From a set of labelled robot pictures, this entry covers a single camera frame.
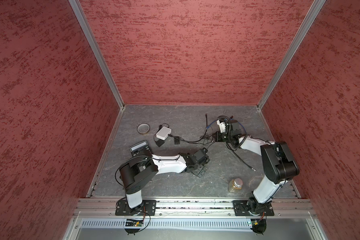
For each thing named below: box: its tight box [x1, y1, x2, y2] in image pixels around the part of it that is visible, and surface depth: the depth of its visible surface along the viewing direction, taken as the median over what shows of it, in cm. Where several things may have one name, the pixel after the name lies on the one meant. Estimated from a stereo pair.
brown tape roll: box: [137, 123, 150, 135], surface depth 108 cm
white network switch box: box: [156, 126, 172, 141], surface depth 103 cm
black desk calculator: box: [129, 140, 153, 157], surface depth 96 cm
